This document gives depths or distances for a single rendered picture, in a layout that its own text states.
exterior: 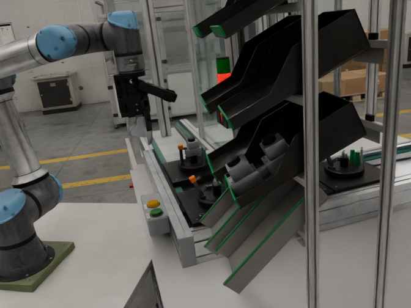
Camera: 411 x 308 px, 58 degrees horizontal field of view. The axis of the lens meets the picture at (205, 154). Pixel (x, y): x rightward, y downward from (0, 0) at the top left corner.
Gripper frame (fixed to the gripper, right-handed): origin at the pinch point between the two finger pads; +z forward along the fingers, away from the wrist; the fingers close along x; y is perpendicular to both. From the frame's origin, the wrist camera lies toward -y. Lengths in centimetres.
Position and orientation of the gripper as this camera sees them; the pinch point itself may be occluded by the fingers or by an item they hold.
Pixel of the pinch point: (150, 140)
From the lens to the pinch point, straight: 108.9
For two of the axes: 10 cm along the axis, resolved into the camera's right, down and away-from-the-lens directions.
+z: 1.1, 9.4, 3.3
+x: 2.7, 2.9, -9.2
